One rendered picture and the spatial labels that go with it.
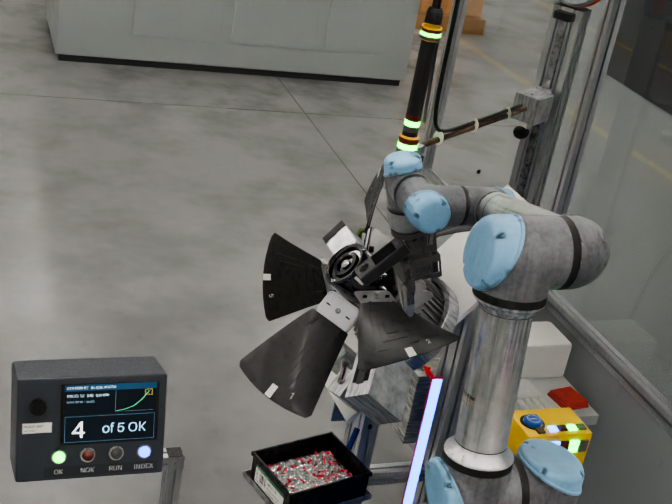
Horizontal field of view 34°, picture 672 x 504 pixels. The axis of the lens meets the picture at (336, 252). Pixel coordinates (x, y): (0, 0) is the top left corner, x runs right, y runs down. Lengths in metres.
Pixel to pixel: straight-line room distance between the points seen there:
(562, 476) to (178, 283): 3.34
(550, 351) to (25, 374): 1.52
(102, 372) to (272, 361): 0.68
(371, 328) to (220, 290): 2.63
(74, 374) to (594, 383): 1.54
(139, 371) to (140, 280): 3.00
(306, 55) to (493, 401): 6.58
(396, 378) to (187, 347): 2.04
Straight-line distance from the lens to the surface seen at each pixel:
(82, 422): 2.00
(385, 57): 8.39
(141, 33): 7.90
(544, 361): 3.01
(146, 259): 5.19
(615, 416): 2.97
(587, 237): 1.71
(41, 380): 1.96
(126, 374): 1.99
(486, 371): 1.74
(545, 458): 1.89
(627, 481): 2.95
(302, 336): 2.58
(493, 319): 1.71
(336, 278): 2.57
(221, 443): 4.00
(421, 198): 2.01
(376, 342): 2.37
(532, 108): 2.88
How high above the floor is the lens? 2.32
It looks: 25 degrees down
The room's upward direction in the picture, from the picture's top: 11 degrees clockwise
